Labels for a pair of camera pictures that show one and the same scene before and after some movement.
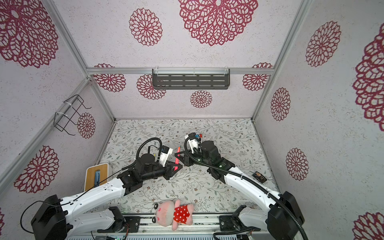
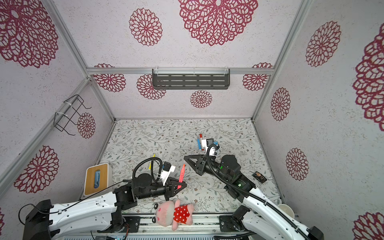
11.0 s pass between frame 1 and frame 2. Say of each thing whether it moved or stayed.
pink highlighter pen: moved
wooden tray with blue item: stayed
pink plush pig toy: stayed
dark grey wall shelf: stayed
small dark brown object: stayed
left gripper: moved
